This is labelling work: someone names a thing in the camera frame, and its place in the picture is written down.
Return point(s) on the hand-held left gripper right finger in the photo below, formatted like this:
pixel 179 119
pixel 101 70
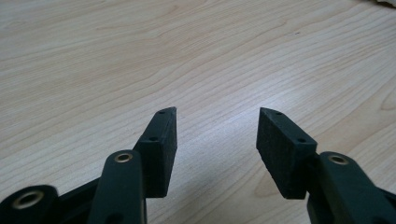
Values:
pixel 285 155

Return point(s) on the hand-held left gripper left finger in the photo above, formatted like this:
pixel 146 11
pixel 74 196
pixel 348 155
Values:
pixel 157 155

